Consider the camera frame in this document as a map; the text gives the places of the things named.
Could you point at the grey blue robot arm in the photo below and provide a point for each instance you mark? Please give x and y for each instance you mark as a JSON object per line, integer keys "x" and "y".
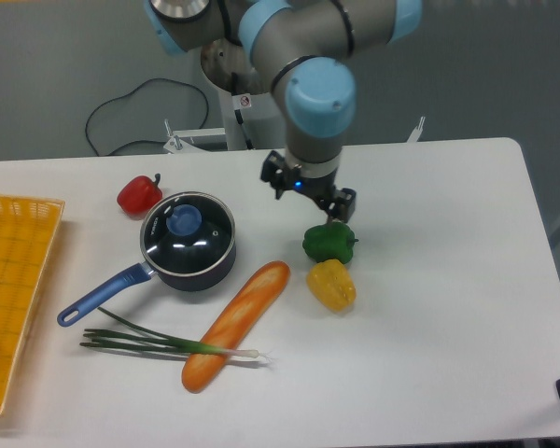
{"x": 297, "y": 49}

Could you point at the white pedestal base frame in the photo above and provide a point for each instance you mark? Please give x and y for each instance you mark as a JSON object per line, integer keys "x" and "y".
{"x": 194, "y": 141}

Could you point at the glass lid blue knob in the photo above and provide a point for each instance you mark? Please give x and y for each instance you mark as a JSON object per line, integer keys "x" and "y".
{"x": 188, "y": 233}

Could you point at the dark saucepan blue handle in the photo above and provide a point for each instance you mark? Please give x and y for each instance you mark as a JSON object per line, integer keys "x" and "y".
{"x": 137, "y": 274}

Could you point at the green bell pepper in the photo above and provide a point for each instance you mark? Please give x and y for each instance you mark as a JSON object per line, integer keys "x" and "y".
{"x": 334, "y": 240}

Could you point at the yellow woven basket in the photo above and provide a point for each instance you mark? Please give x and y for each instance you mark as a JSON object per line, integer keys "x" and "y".
{"x": 28, "y": 227}

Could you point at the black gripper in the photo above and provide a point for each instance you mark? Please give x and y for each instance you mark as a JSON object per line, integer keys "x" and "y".
{"x": 315, "y": 181}

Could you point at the green spring onion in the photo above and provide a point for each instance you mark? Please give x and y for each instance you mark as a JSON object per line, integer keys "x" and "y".
{"x": 149, "y": 341}

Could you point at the orange baguette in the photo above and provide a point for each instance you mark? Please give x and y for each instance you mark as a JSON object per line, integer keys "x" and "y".
{"x": 254, "y": 298}

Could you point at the yellow bell pepper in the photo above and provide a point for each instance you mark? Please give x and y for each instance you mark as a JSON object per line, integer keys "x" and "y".
{"x": 330, "y": 282}

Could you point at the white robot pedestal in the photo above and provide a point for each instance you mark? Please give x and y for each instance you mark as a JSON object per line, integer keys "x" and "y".
{"x": 250, "y": 116}

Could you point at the red bell pepper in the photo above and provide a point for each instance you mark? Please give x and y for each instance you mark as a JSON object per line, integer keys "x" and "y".
{"x": 140, "y": 195}

